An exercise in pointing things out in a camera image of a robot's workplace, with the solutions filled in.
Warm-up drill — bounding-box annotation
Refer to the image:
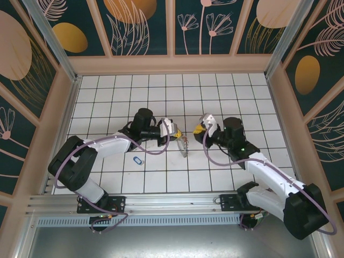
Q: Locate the metal keyring plate with rings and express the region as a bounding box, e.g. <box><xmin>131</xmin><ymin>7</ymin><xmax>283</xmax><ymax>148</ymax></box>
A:
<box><xmin>176</xmin><ymin>135</ymin><xmax>190</xmax><ymax>159</ymax></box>

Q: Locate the grey metal sheet panel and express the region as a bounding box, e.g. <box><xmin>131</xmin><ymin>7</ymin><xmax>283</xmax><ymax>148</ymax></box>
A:
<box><xmin>16</xmin><ymin>212</ymin><xmax>333</xmax><ymax>258</ymax></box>

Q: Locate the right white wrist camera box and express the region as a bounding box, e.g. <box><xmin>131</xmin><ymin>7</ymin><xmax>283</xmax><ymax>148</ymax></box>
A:
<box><xmin>200</xmin><ymin>113</ymin><xmax>217</xmax><ymax>137</ymax></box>

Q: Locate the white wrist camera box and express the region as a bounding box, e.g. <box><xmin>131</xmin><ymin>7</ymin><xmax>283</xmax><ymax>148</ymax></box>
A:
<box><xmin>157</xmin><ymin>117</ymin><xmax>178</xmax><ymax>138</ymax></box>
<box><xmin>200</xmin><ymin>113</ymin><xmax>217</xmax><ymax>137</ymax></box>

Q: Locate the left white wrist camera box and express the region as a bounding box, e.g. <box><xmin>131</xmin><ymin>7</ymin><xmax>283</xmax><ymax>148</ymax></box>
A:
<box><xmin>157</xmin><ymin>117</ymin><xmax>178</xmax><ymax>138</ymax></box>

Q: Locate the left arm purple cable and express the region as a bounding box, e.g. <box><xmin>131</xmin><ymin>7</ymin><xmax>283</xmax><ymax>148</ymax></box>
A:
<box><xmin>54</xmin><ymin>125</ymin><xmax>170</xmax><ymax>234</ymax></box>

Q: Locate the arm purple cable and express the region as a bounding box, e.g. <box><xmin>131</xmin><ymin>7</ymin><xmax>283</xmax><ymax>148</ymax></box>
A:
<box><xmin>202</xmin><ymin>126</ymin><xmax>338</xmax><ymax>235</ymax></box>
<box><xmin>54</xmin><ymin>125</ymin><xmax>170</xmax><ymax>234</ymax></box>

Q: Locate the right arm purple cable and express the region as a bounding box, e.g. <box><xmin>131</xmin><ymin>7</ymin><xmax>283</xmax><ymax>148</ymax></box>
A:
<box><xmin>202</xmin><ymin>126</ymin><xmax>338</xmax><ymax>235</ymax></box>

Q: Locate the long aluminium base rail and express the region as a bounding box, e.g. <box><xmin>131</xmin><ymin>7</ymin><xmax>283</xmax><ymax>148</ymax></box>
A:
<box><xmin>25</xmin><ymin>190</ymin><xmax>320</xmax><ymax>216</ymax></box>

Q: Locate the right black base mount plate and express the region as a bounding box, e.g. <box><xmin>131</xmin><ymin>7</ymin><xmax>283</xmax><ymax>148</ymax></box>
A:
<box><xmin>219</xmin><ymin>193</ymin><xmax>269</xmax><ymax>213</ymax></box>

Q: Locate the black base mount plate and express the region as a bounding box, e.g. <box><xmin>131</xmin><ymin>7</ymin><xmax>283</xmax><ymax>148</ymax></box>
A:
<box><xmin>219</xmin><ymin>193</ymin><xmax>269</xmax><ymax>213</ymax></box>
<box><xmin>77</xmin><ymin>195</ymin><xmax>127</xmax><ymax>214</ymax></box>

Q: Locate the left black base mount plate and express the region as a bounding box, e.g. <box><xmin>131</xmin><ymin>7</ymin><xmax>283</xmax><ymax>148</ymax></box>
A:
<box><xmin>77</xmin><ymin>195</ymin><xmax>127</xmax><ymax>214</ymax></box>

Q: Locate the grey slotted cable duct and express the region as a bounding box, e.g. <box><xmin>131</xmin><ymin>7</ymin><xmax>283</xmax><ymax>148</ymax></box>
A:
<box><xmin>36</xmin><ymin>216</ymin><xmax>242</xmax><ymax>227</ymax></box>

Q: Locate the small electronics board with wires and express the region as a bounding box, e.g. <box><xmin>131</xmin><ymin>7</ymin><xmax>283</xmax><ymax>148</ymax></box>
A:
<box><xmin>240</xmin><ymin>212</ymin><xmax>268</xmax><ymax>231</ymax></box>
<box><xmin>89</xmin><ymin>213</ymin><xmax>115</xmax><ymax>234</ymax></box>

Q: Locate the aluminium corner post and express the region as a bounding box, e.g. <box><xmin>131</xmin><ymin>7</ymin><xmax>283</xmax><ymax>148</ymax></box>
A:
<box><xmin>264</xmin><ymin>0</ymin><xmax>307</xmax><ymax>79</ymax></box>
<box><xmin>21</xmin><ymin>0</ymin><xmax>82</xmax><ymax>83</ymax></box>

